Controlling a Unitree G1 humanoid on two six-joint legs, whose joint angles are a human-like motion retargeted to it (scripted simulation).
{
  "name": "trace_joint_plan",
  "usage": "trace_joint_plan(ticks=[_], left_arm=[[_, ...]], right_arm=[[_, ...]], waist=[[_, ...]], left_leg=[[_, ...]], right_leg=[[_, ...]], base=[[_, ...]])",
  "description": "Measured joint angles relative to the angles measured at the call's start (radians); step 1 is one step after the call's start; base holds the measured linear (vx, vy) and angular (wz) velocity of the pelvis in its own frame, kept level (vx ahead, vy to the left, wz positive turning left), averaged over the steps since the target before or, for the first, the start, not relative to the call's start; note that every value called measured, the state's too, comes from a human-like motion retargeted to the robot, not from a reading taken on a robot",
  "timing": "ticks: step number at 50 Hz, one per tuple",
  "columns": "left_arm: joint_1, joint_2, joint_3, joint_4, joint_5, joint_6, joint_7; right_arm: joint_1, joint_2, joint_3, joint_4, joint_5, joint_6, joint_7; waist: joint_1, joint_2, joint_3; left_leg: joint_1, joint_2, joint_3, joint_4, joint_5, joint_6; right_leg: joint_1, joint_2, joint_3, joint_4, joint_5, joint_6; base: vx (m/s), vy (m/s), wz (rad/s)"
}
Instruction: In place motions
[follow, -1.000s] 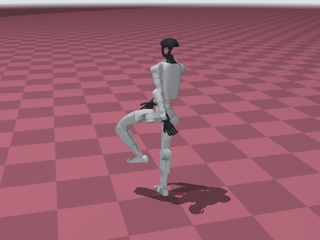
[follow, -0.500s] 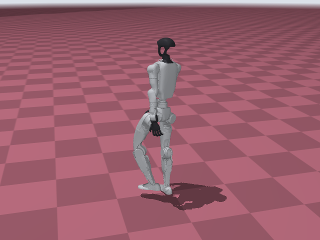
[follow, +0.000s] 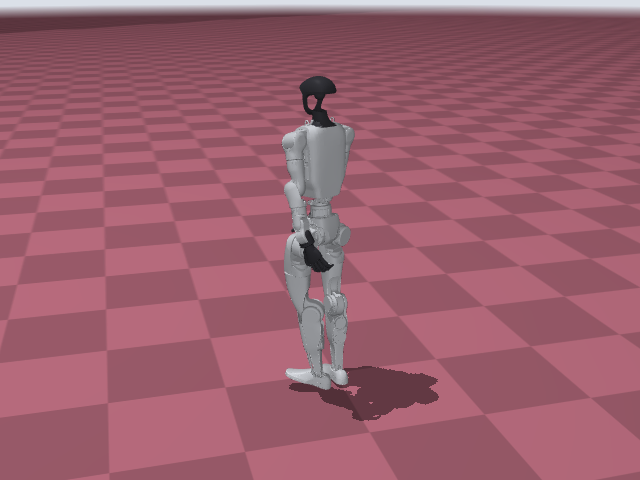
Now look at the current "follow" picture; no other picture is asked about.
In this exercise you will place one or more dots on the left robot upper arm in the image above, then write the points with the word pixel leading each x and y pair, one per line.
pixel 293 144

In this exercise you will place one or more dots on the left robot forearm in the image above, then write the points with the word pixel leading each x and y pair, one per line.
pixel 299 214

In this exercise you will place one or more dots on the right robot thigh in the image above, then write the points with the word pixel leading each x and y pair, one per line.
pixel 331 279

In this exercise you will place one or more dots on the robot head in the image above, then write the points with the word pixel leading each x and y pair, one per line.
pixel 317 86

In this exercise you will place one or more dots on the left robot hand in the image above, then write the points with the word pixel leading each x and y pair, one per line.
pixel 312 255

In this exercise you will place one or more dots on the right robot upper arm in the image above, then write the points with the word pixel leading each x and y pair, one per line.
pixel 350 134

